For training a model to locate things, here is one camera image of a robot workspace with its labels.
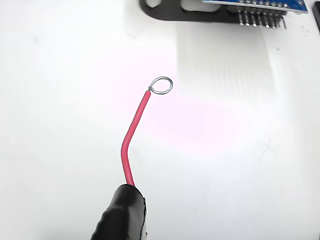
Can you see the black plastic board bracket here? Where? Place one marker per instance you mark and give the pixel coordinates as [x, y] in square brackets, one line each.
[172, 13]

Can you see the blue circuit board with pins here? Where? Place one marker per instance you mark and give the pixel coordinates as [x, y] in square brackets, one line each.
[265, 5]

